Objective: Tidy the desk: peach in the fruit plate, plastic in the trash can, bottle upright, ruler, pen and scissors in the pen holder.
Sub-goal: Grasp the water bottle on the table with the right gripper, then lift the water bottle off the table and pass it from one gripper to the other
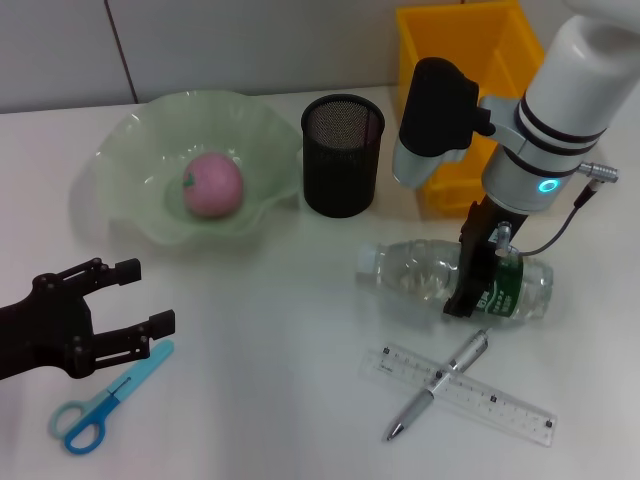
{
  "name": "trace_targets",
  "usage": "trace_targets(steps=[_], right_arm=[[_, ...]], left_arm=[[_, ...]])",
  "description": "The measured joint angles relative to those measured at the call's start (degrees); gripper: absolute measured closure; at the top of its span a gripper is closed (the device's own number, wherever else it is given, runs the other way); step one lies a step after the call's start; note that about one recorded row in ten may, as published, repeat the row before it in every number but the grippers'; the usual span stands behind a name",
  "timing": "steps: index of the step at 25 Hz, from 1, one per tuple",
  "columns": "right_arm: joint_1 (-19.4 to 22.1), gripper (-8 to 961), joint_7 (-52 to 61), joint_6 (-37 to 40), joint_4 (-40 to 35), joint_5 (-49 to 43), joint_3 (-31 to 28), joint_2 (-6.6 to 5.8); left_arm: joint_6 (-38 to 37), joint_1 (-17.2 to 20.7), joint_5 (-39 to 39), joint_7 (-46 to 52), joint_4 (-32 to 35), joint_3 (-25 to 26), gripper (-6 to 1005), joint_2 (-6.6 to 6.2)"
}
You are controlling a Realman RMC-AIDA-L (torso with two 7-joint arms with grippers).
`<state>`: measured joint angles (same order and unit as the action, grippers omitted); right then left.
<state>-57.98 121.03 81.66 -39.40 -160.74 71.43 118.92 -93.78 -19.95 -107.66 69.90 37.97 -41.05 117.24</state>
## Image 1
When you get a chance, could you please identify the right gripper cable with connector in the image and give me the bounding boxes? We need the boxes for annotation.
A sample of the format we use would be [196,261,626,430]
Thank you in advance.
[494,159,621,261]

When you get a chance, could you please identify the clear green-label water bottle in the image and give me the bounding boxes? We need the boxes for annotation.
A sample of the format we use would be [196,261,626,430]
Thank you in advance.
[355,239,555,329]

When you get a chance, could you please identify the pale green glass fruit plate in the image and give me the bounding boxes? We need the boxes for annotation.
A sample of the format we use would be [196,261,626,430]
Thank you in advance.
[82,89,301,246]

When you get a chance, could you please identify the yellow plastic bin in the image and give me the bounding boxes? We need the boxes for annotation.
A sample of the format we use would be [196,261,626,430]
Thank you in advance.
[395,0,546,217]

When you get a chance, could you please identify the transparent plastic ruler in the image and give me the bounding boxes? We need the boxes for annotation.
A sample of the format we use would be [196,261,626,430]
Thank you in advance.
[358,343,559,449]

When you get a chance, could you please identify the pink toy peach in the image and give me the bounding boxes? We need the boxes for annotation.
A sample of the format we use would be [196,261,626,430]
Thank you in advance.
[181,153,245,220]

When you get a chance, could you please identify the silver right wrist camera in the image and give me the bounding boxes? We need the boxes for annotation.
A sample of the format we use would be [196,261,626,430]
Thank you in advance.
[390,56,496,190]

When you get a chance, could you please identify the blue scissors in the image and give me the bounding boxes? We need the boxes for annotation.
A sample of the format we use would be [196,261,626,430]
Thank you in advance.
[48,339,176,456]

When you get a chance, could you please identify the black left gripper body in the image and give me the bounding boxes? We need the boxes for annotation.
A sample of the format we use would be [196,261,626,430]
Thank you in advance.
[0,272,97,381]

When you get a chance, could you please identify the black mesh pen holder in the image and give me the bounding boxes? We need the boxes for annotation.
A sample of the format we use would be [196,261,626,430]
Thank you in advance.
[300,93,386,219]

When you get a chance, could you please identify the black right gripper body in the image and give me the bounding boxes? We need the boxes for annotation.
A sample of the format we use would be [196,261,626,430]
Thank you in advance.
[458,196,527,287]

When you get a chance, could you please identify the silver ballpoint pen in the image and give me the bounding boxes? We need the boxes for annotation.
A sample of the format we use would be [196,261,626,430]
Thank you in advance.
[382,328,494,442]

